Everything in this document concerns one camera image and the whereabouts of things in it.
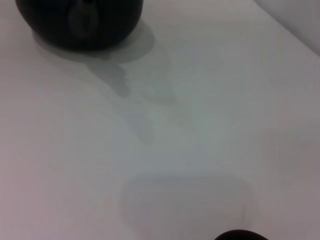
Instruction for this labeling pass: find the black round teapot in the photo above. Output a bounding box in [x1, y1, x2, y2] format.
[14, 0, 144, 52]

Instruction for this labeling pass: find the small dark teacup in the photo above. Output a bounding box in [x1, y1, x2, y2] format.
[214, 229, 269, 240]

